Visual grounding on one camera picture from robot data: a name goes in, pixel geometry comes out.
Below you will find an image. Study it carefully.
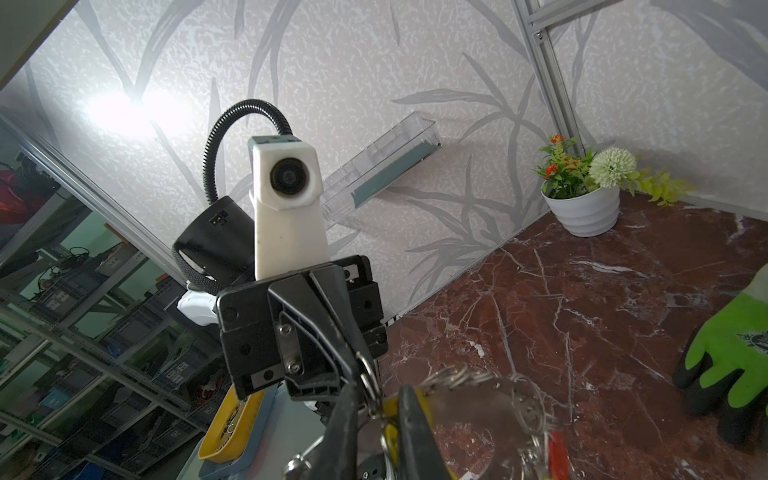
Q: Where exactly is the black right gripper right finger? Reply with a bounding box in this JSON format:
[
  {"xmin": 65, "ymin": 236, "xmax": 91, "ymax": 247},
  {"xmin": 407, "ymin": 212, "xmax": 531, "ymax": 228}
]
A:
[{"xmin": 397, "ymin": 385, "xmax": 450, "ymax": 480}]

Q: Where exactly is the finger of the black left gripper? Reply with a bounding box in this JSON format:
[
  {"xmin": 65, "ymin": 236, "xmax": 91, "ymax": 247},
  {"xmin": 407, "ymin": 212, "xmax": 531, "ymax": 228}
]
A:
[{"xmin": 266, "ymin": 263, "xmax": 378, "ymax": 402}]

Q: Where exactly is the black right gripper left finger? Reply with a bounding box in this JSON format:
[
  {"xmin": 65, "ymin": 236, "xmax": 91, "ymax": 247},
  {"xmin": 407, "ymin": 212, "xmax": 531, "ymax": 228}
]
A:
[{"xmin": 300, "ymin": 384, "xmax": 359, "ymax": 480}]

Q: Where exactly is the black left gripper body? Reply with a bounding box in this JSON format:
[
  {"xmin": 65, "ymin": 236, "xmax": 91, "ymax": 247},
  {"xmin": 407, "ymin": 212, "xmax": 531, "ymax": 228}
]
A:
[{"xmin": 216, "ymin": 255, "xmax": 388, "ymax": 399}]

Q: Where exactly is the yellow key tag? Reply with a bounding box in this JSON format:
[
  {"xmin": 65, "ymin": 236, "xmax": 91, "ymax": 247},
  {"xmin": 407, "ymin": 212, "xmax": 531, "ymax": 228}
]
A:
[{"xmin": 382, "ymin": 388, "xmax": 434, "ymax": 475}]

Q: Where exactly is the metal keyring bunch with tags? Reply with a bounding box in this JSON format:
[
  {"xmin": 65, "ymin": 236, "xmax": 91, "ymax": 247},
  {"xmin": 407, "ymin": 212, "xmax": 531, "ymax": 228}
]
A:
[{"xmin": 284, "ymin": 350, "xmax": 571, "ymax": 480}]

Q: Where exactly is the yellow tray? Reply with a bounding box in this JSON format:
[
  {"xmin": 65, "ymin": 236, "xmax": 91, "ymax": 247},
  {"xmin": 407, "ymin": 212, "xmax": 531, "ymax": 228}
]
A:
[{"xmin": 198, "ymin": 386, "xmax": 266, "ymax": 464}]

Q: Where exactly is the white pot with green plant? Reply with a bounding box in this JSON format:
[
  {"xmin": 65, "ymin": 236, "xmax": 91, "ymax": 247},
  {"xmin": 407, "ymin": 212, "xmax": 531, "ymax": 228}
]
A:
[{"xmin": 536, "ymin": 134, "xmax": 692, "ymax": 238}]

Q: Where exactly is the green and black work glove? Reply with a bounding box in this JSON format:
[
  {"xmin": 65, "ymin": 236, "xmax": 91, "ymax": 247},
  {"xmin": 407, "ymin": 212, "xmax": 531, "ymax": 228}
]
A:
[{"xmin": 673, "ymin": 267, "xmax": 767, "ymax": 449}]

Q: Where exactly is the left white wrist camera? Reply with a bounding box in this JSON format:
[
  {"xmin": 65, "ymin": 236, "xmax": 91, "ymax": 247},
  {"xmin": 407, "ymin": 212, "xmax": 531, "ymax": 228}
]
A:
[{"xmin": 248, "ymin": 135, "xmax": 330, "ymax": 281}]

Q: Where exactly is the left black corrugated cable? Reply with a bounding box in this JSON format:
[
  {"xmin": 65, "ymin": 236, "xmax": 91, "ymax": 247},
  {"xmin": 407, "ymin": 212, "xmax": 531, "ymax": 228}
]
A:
[{"xmin": 202, "ymin": 99, "xmax": 294, "ymax": 206}]

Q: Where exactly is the clear plastic wall shelf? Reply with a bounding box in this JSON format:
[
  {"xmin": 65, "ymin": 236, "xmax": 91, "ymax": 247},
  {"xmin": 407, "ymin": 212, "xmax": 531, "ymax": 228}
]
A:
[{"xmin": 321, "ymin": 112, "xmax": 442, "ymax": 229}]

